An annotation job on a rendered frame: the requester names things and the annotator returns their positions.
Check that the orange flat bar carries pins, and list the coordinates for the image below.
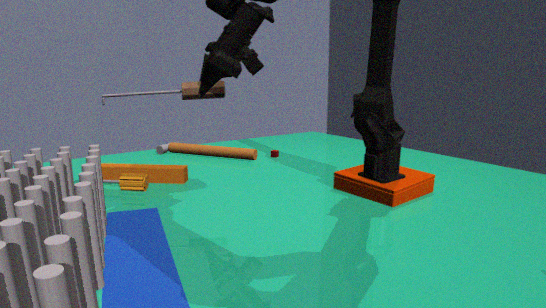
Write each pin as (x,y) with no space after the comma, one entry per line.
(156,173)

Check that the blue flat strip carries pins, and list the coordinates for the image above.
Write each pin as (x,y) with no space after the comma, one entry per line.
(140,271)

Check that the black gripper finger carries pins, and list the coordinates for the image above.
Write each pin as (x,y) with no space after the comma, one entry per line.
(204,63)
(211,75)

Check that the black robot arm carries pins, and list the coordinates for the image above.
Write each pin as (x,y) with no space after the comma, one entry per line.
(373,108)

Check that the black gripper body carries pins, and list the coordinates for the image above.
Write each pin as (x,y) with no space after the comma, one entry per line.
(224,51)

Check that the orange ribbed screwdriver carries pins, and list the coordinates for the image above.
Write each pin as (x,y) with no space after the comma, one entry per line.
(131,182)

